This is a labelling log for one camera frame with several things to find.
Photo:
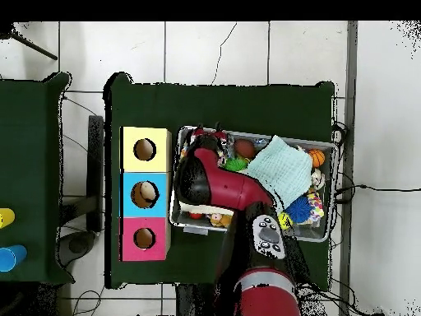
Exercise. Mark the green spiky ball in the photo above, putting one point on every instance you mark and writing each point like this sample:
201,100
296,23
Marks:
235,164

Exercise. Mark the black tripod leg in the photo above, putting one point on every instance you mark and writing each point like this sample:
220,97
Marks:
33,47

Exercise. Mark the orange toy basketball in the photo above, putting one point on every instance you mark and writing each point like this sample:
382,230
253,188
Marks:
316,158

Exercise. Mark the blue spiky ball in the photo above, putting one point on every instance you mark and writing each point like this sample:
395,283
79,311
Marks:
299,210

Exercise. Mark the silver mesh bin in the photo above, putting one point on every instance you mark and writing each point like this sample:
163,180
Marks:
309,233

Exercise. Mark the yellow cylinder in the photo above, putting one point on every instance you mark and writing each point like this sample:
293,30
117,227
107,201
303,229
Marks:
6,218

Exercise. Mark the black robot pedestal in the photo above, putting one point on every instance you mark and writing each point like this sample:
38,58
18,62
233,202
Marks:
190,302

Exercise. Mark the dark green tablecloth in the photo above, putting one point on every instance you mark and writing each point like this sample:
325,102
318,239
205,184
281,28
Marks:
29,148
230,105

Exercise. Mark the brown toy football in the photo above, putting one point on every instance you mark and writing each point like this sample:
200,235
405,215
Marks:
245,148

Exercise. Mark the mint green waffle cloth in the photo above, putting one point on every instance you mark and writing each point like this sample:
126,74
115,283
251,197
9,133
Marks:
283,171

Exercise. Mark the yellow ball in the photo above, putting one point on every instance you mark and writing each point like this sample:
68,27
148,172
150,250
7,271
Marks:
285,221

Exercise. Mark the wooden box with three holes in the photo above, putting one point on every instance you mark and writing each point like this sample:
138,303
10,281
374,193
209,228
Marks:
131,163

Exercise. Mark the blue cylinder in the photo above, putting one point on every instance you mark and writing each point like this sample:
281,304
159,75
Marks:
11,258

